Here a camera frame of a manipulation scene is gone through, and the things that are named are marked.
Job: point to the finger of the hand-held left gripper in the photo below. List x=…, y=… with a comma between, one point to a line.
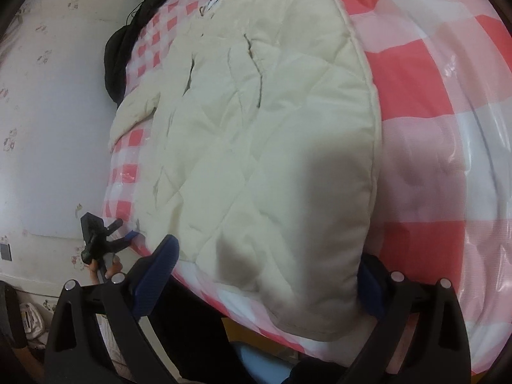
x=124, y=240
x=115, y=224

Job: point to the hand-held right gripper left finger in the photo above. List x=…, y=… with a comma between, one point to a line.
x=159, y=262

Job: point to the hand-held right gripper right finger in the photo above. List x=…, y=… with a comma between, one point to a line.
x=368, y=286

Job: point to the cream quilted jacket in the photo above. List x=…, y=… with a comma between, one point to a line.
x=256, y=136

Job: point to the person's left hand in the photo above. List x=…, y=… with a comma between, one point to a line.
x=107, y=270

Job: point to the white shoe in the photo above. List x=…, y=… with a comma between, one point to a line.
x=32, y=322

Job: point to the light blue plastic object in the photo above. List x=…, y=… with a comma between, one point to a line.
x=260, y=364

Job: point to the black garment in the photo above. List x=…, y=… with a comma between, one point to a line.
x=118, y=60

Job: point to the pink checked blanket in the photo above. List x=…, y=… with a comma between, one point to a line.
x=436, y=100

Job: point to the dark wall outlet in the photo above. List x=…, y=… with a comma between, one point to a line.
x=4, y=252

